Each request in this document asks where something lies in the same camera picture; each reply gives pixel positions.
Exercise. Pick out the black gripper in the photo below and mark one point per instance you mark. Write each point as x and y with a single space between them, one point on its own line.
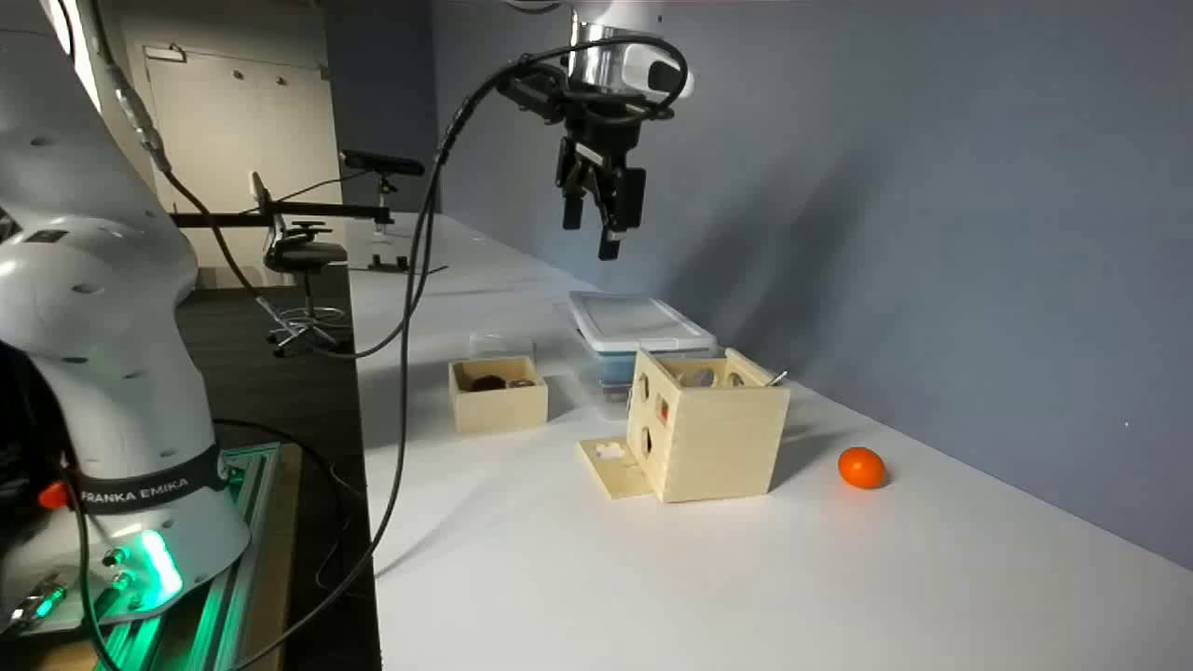
603 152

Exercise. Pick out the white plastic container lid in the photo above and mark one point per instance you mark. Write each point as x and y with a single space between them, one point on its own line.
638 321

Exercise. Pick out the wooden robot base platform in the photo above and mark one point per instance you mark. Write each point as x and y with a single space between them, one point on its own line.
265 523

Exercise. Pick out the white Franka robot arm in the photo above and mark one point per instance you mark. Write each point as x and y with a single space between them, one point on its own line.
100 310

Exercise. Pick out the clear plastic container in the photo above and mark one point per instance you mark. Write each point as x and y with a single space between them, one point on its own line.
608 366

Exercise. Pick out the flat wooden sorter lid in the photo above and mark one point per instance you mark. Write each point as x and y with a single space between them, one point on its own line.
618 470

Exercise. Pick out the small wooden box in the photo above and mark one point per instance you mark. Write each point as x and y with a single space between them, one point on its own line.
496 397

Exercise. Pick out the wooden shape sorter cube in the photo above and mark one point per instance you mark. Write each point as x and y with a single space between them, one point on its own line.
714 431

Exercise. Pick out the black tripod stand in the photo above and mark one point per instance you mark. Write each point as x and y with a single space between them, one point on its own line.
301 213

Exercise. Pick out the orange fruit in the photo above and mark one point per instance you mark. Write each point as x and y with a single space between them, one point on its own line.
863 469

